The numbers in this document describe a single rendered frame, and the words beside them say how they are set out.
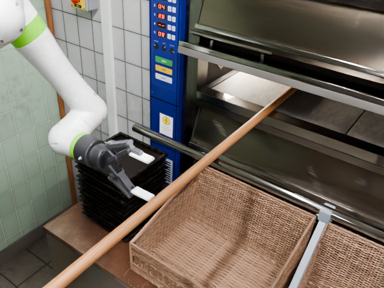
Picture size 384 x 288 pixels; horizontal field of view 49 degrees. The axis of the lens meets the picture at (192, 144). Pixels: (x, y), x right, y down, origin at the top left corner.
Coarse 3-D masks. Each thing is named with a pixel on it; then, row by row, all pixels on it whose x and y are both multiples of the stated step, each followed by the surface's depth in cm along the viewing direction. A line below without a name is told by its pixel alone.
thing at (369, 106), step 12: (180, 48) 151; (216, 48) 156; (228, 48) 159; (204, 60) 147; (216, 60) 144; (228, 60) 142; (276, 60) 152; (252, 72) 138; (264, 72) 135; (300, 72) 141; (312, 72) 143; (288, 84) 132; (300, 84) 130; (348, 84) 135; (360, 84) 137; (324, 96) 126; (336, 96) 124; (348, 96) 122; (360, 108) 122; (372, 108) 119
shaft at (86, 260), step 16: (288, 96) 170; (240, 128) 145; (224, 144) 136; (208, 160) 128; (192, 176) 122; (160, 192) 115; (176, 192) 117; (144, 208) 108; (128, 224) 104; (112, 240) 99; (96, 256) 96; (64, 272) 90; (80, 272) 92
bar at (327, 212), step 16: (144, 128) 148; (176, 144) 141; (240, 176) 129; (256, 176) 127; (272, 192) 125; (288, 192) 122; (320, 208) 117; (320, 224) 117; (352, 224) 113; (368, 224) 112; (304, 256) 116; (304, 272) 116
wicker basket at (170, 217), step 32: (192, 192) 190; (256, 192) 174; (160, 224) 177; (192, 224) 192; (224, 224) 186; (256, 224) 177; (288, 224) 168; (160, 256) 175; (192, 256) 176; (224, 256) 177; (256, 256) 177; (288, 256) 172
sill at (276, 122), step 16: (208, 96) 172; (224, 96) 171; (240, 112) 166; (256, 112) 161; (272, 112) 162; (288, 128) 156; (304, 128) 152; (320, 128) 153; (320, 144) 151; (336, 144) 147; (352, 144) 145; (368, 144) 145; (368, 160) 143
